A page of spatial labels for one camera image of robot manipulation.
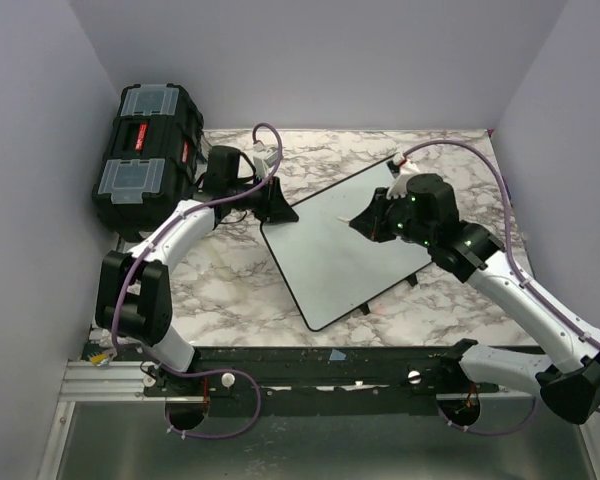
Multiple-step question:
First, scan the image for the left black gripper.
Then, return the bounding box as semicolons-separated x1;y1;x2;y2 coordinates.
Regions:
229;173;300;223

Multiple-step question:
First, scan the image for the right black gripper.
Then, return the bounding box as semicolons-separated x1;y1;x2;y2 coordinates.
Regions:
351;186;435;248

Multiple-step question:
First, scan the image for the black framed whiteboard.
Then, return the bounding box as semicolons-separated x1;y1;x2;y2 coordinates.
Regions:
260;160;431;332

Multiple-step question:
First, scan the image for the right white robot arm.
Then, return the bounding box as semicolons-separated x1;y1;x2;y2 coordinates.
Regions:
348;174;600;425

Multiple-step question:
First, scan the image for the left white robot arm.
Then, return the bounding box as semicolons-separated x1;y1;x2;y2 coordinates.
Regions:
95;141;299;395

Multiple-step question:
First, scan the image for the blue tape piece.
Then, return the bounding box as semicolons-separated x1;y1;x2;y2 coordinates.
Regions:
329;349;346;362

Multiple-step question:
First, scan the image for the black plastic toolbox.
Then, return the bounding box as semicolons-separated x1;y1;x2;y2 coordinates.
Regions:
91;83;204;243

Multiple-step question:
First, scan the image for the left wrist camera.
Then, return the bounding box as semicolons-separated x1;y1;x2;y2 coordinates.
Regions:
252;143;278;179

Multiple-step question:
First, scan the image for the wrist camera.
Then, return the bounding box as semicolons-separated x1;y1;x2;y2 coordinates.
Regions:
252;143;278;179
386;156;421;199

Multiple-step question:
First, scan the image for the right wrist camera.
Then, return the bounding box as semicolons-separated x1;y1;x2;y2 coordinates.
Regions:
386;156;421;199

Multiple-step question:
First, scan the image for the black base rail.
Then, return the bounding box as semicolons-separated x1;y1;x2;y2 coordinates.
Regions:
82;342;546;417

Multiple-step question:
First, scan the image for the aluminium extrusion frame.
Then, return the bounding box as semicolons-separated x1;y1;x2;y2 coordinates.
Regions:
34;234;161;480

